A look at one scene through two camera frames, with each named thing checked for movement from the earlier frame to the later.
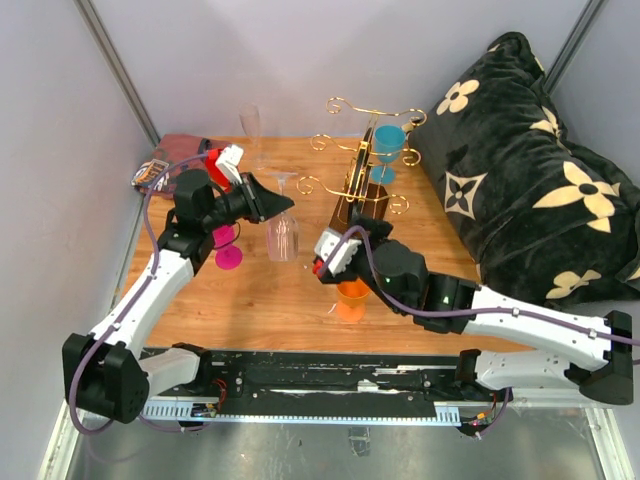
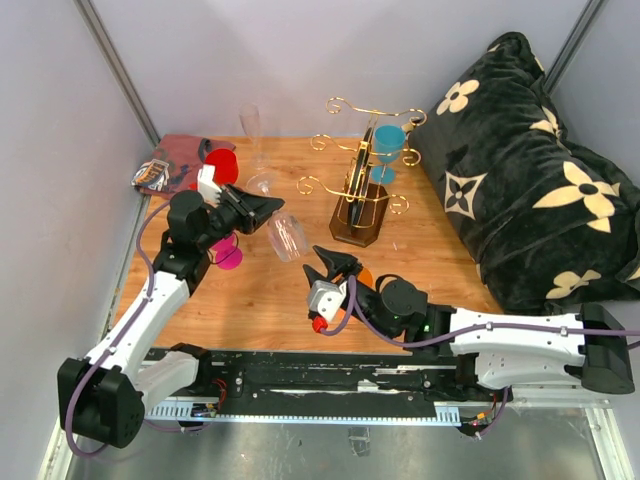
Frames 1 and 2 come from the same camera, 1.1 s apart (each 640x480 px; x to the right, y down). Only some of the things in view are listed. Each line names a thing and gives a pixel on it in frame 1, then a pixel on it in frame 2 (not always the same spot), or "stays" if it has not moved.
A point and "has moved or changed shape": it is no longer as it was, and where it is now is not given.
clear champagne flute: [250, 119] stays
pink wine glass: [227, 255] stays
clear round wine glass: [282, 230] has moved or changed shape
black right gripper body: [378, 232] to [365, 299]
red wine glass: [213, 170] stays
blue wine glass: [388, 141] stays
